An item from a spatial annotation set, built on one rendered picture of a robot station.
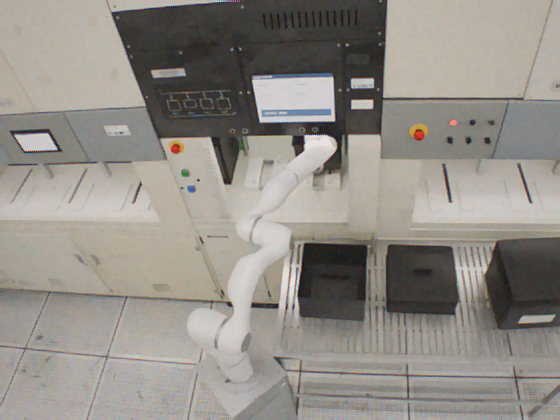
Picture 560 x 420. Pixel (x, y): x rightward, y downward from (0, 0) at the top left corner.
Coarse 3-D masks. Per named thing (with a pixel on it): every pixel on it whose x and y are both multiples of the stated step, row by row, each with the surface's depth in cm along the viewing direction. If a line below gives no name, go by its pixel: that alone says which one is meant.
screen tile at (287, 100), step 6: (258, 84) 162; (264, 84) 161; (270, 84) 161; (276, 84) 161; (282, 84) 161; (258, 90) 164; (264, 90) 163; (270, 90) 163; (276, 90) 163; (282, 90) 163; (288, 90) 162; (258, 96) 166; (288, 96) 164; (264, 102) 167; (270, 102) 167; (276, 102) 167; (282, 102) 167; (288, 102) 166
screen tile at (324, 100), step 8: (328, 80) 158; (296, 88) 161; (304, 88) 161; (312, 88) 161; (320, 88) 160; (328, 88) 160; (296, 96) 164; (312, 96) 163; (320, 96) 163; (328, 96) 163; (304, 104) 166; (312, 104) 166; (320, 104) 166; (328, 104) 165
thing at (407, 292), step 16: (400, 256) 202; (416, 256) 201; (432, 256) 200; (448, 256) 199; (400, 272) 196; (416, 272) 195; (432, 272) 195; (448, 272) 194; (400, 288) 191; (416, 288) 190; (432, 288) 190; (448, 288) 189; (400, 304) 190; (416, 304) 189; (432, 304) 188; (448, 304) 186
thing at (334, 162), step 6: (294, 138) 218; (342, 138) 215; (294, 144) 216; (300, 144) 230; (342, 144) 213; (300, 150) 218; (336, 150) 216; (336, 156) 220; (330, 162) 224; (336, 162) 223; (324, 168) 228; (330, 168) 227; (336, 168) 227; (330, 174) 231
